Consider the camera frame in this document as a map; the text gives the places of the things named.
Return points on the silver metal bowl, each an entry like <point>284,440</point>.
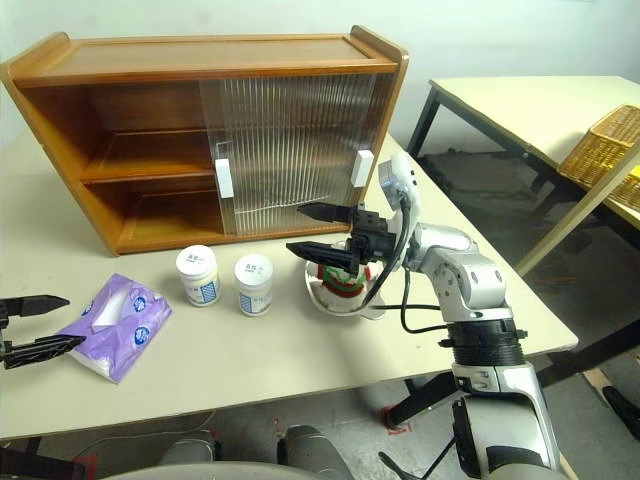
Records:
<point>345,311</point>

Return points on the purple tissue pack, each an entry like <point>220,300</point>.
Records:
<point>120,330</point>

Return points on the ribbed clear sliding door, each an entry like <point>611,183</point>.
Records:
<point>210,115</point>
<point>367,110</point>

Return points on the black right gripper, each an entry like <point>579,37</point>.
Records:
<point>372,235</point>

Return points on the grey rounded shape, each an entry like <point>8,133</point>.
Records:
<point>187,447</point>
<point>312,450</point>

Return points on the thin light wooden stick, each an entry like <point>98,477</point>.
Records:
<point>566,467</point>

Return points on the black table leg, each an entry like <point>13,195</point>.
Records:
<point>590,365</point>
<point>420,400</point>
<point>30,462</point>

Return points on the light wood plank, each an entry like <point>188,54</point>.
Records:
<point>597,384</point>

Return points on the yellow wicker basket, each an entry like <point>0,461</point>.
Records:
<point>605,145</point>

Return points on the white plush bear toy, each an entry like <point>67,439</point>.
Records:
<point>345,287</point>

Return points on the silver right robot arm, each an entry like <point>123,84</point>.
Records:
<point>475,280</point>

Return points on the black shoe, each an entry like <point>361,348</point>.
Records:
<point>622,410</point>

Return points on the beige table black legs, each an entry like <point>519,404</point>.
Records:
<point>525,110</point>

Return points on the white bottle blue label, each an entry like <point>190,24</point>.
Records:
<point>198,280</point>
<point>254,290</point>

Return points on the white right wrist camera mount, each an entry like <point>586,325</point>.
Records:
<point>405,175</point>

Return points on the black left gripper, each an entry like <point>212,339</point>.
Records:
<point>2,312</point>

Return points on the brown wooden cabinet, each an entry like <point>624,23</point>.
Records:
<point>150,55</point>

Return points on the light wooden beam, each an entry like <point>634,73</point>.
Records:
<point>575,217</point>

